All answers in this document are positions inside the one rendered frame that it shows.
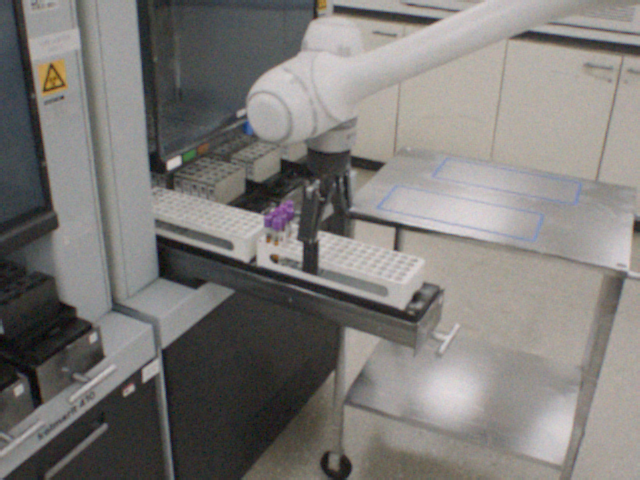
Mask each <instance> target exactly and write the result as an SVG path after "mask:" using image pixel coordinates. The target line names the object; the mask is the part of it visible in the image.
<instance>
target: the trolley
mask: <svg viewBox="0 0 640 480"><path fill-rule="evenodd" d="M635 198H636V188H632V187H626V186H620V185H616V184H610V183H606V182H604V181H599V180H593V179H587V178H582V177H576V176H570V175H565V174H559V173H553V172H548V171H542V170H536V169H530V168H525V167H519V166H513V165H508V164H502V163H496V162H491V161H485V160H479V159H474V158H468V157H462V156H455V155H451V154H450V153H444V152H438V151H433V150H427V149H421V148H416V147H410V146H403V147H402V148H401V149H400V150H399V151H398V152H397V153H396V155H395V156H394V157H392V158H391V159H390V160H389V161H388V162H387V163H386V164H385V165H384V167H383V168H382V169H381V170H380V171H379V172H378V173H377V174H376V175H375V176H374V177H373V178H372V179H371V180H370V181H369V182H368V183H367V184H366V185H365V186H364V187H363V188H362V189H361V190H360V191H359V192H358V193H357V194H356V195H355V196H354V197H353V198H352V201H353V207H352V209H348V210H349V211H352V215H351V217H349V216H347V232H346V238H347V239H351V240H354V241H355V228H356V221H361V222H365V223H370V224H375V225H379V226H384V227H389V228H394V229H395V239H394V251H396V252H400V253H403V251H404V241H405V231H408V232H412V233H417V234H422V235H426V236H431V237H435V238H440V239H445V240H450V241H455V242H459V243H464V244H469V245H473V246H478V247H483V248H487V249H492V250H496V251H501V252H506V253H510V254H515V255H519V256H524V257H529V258H533V259H538V260H542V261H547V262H552V263H556V264H561V265H565V266H570V267H575V268H579V269H584V270H588V271H593V272H598V273H602V274H604V275H603V279H602V283H601V287H600V291H599V295H598V299H597V304H596V308H595V312H594V316H593V320H592V324H591V328H590V332H589V336H588V340H587V344H586V348H585V352H584V356H583V360H582V361H581V364H580V366H577V365H574V364H570V363H566V362H562V361H559V360H555V359H551V358H547V357H543V356H540V355H536V354H532V353H528V352H524V351H520V350H517V349H513V348H509V347H505V346H501V345H498V344H494V343H490V342H486V341H482V340H478V339H475V338H471V337H467V336H465V337H462V336H458V335H456V336H455V338H454V339H453V341H452V342H451V344H450V346H449V347H448V349H447V350H446V352H445V353H444V355H443V357H442V358H437V357H436V356H435V352H436V351H437V349H438V348H439V346H440V345H441V342H437V341H434V340H431V339H428V340H427V341H426V342H425V344H424V345H423V347H422V348H421V350H420V351H419V353H418V354H417V355H416V357H415V358H414V349H413V348H410V347H407V346H404V345H401V344H398V343H393V342H390V341H387V340H384V339H381V338H380V340H379V342H378V343H377V345H376V346H375V348H374V349H373V351H372V353H371V354H370V356H369V357H368V359H367V361H366V362H365V364H364V365H363V367H362V369H361V370H360V372H359V373H358V375H357V377H356V378H355V380H354V381H353V383H352V385H351V386H350V388H349V390H348V392H347V394H346V384H347V367H348V350H349V333H350V328H348V327H345V326H340V325H337V327H336V348H335V369H334V390H333V411H332V431H331V450H329V451H326V452H325V453H324V454H323V456H322V458H321V459H320V467H321V470H322V471H323V472H324V474H325V475H326V476H328V477H329V478H331V479H333V480H346V479H347V478H348V477H349V475H350V473H351V472H353V464H352V462H350V460H349V459H348V458H347V457H346V456H345V455H344V446H342V437H343V420H344V406H348V407H351V408H354V409H357V410H360V411H364V412H367V413H370V414H373V415H376V416H380V417H383V418H386V419H389V420H392V421H396V422H399V423H402V424H405V425H408V426H412V427H415V428H418V429H419V428H422V429H425V430H429V431H432V432H435V433H438V434H441V435H445V436H448V437H451V438H454V439H457V440H461V441H464V442H467V443H470V444H473V445H477V446H480V447H483V448H486V449H489V450H493V451H496V452H499V453H502V454H505V455H509V456H512V457H515V458H518V459H521V460H525V461H528V462H531V463H532V462H534V463H537V464H541V465H544V466H547V467H550V468H553V469H557V470H560V471H561V473H560V475H559V477H558V480H570V479H571V475H572V472H573V468H574V467H575V464H576V460H577V457H578V453H579V449H580V445H581V442H582V439H583V437H584V435H585V427H586V423H587V419H588V416H589V412H590V408H591V404H592V401H593V397H594V393H595V390H596V386H597V382H598V378H599V375H600V371H601V367H602V364H603V360H604V356H605V352H606V349H607V345H608V341H609V337H610V334H611V330H612V326H613V323H614V319H615V314H616V310H617V307H618V303H619V299H620V295H621V292H622V288H623V284H624V281H625V279H629V280H634V281H639V282H640V262H639V273H637V272H633V271H629V261H630V250H631V240H632V229H633V220H639V221H640V213H636V212H634V208H635Z"/></svg>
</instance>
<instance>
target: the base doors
mask: <svg viewBox="0 0 640 480"><path fill-rule="evenodd" d="M332 17H339V18H344V19H346V20H349V21H352V22H354V23H355V24H357V25H358V26H359V27H360V30H361V33H362V37H363V39H365V43H364V49H365V53H366V52H369V51H372V50H375V49H377V48H380V47H382V46H385V45H387V44H390V43H392V42H394V41H397V40H399V39H401V38H403V37H405V36H407V35H410V34H412V33H414V32H416V31H418V30H420V29H422V28H425V27H419V26H411V25H405V24H398V23H390V22H383V21H376V20H368V19H361V18H353V17H345V16H338V15H332ZM377 30H379V32H382V33H388V34H394V33H396V34H397V37H391V36H385V35H379V34H373V33H372V32H373V31H377ZM507 43H508V45H507ZM506 50H507V52H506ZM505 56H506V59H505ZM621 60H622V56H620V55H613V54H606V53H599V52H592V51H585V50H578V49H570V48H563V47H556V46H549V45H544V44H542V43H535V42H528V41H520V40H513V39H509V40H508V39H504V40H502V41H500V42H497V43H495V44H492V45H490V46H488V47H485V48H483V49H481V50H478V51H476V52H473V53H471V54H469V55H466V56H464V57H462V58H459V59H457V60H454V61H452V62H450V63H447V64H445V65H443V66H440V67H438V68H435V69H433V70H431V71H428V72H426V73H424V74H421V75H419V76H416V77H414V78H412V79H410V78H408V79H406V80H404V81H402V82H399V83H397V84H395V85H392V86H390V87H388V88H385V89H383V90H381V91H379V92H376V93H374V94H372V96H371V95H370V97H368V98H366V99H364V100H362V101H361V103H360V106H359V109H358V122H357V133H356V134H357V135H356V145H354V147H352V148H351V155H355V156H359V157H364V158H368V159H373V160H377V161H382V162H386V163H387V162H388V161H389V160H390V159H391V158H392V157H394V156H395V155H396V153H397V152H398V151H399V150H400V149H401V148H402V147H403V146H410V147H416V148H421V149H427V150H433V151H438V152H444V153H450V154H451V155H455V156H462V157H468V158H474V159H479V160H485V161H491V162H496V163H502V164H508V165H513V166H519V167H525V168H530V169H536V170H542V171H548V172H553V173H559V174H565V175H570V176H576V177H582V178H587V179H593V180H596V178H597V174H598V169H599V165H600V161H601V156H602V152H604V153H603V157H602V161H601V166H600V170H599V175H598V179H597V180H599V181H604V182H606V183H610V184H616V185H620V186H626V187H632V188H636V198H635V208H634V212H636V213H640V74H638V73H631V72H626V71H627V69H629V68H632V70H637V71H640V58H639V57H632V56H624V57H623V61H621ZM587 62H589V63H590V64H592V65H599V66H606V67H609V66H610V65H611V66H612V67H613V68H614V69H613V70H607V69H600V68H593V67H587V66H583V63H585V64H586V63H587ZM504 63H505V65H504ZM622 63H623V65H622V70H621V74H620V78H619V83H618V87H617V92H616V96H615V100H614V105H613V109H612V113H611V118H610V122H609V126H608V121H609V117H610V112H611V108H612V104H613V99H614V95H615V91H616V86H617V82H618V77H619V73H620V69H621V64H622ZM503 70H504V72H503ZM549 70H554V71H562V72H570V73H574V74H573V77H570V76H562V75H554V74H549ZM502 77H503V79H502ZM608 79H612V83H608V82H607V81H608ZM625 79H627V80H628V84H624V83H623V81H624V80H625ZM501 83H502V85H501ZM500 90H501V92H500ZM499 97H500V98H499ZM499 103H500V105H499ZM498 110H499V112H498ZM397 114H398V115H397ZM497 117H498V118H497ZM496 124H497V125H496ZM396 126H398V127H396ZM607 126H608V131H607V135H606V140H605V144H604V148H603V150H602V147H603V143H604V139H605V134H606V130H607ZM495 130H496V131H495ZM494 137H495V139H494ZM395 138H397V140H396V139H395ZM493 145H494V146H493ZM395 150H396V152H395ZM491 158H492V159H491Z"/></svg>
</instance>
